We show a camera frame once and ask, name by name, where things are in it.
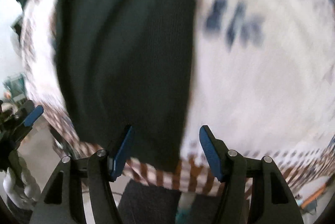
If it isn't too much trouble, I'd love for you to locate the white gloved hand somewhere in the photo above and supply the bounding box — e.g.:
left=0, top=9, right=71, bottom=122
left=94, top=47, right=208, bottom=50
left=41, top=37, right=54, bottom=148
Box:
left=3, top=150, right=41, bottom=210

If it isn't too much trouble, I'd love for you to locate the floral white bed blanket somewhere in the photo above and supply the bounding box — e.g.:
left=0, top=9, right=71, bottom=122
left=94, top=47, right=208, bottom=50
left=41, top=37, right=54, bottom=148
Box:
left=21, top=0, right=334, bottom=196

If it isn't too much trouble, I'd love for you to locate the dark garment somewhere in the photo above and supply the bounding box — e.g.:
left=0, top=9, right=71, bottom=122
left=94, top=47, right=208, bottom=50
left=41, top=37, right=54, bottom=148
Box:
left=55, top=0, right=195, bottom=172

